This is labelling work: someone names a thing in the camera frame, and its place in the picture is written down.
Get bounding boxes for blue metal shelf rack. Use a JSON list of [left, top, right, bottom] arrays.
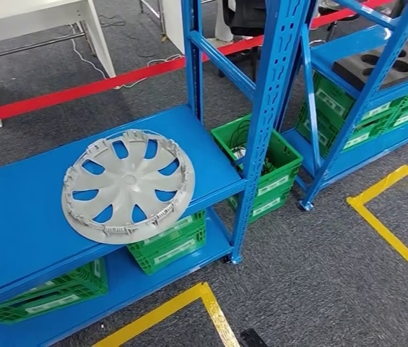
[[275, 0, 408, 212], [0, 0, 311, 347]]

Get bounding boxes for green plastic crate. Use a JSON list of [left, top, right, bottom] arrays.
[[342, 83, 408, 152], [295, 72, 356, 157], [127, 210, 207, 276], [0, 258, 108, 325]]

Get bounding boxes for grey wheel hubcap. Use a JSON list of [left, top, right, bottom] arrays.
[[61, 129, 196, 246]]

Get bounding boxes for white desk side panel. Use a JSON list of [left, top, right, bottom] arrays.
[[162, 0, 186, 54]]

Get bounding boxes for black office chair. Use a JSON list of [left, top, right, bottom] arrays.
[[218, 0, 268, 80]]

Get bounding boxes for red barrier tape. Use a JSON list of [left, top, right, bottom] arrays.
[[0, 0, 394, 128]]

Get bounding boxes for black foam tray with holes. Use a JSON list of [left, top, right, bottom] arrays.
[[332, 40, 408, 92]]

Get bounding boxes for yellow floor tape strip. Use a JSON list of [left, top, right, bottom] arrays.
[[346, 165, 408, 298]]

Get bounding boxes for white desk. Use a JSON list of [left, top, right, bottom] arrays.
[[0, 0, 117, 129]]

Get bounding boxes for black tangled cables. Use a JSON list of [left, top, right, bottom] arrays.
[[228, 119, 277, 176]]

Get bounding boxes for green crate holding cables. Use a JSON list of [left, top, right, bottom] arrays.
[[211, 113, 303, 223]]

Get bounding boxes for white floor cable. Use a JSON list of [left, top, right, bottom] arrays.
[[114, 53, 185, 90], [69, 24, 108, 80]]

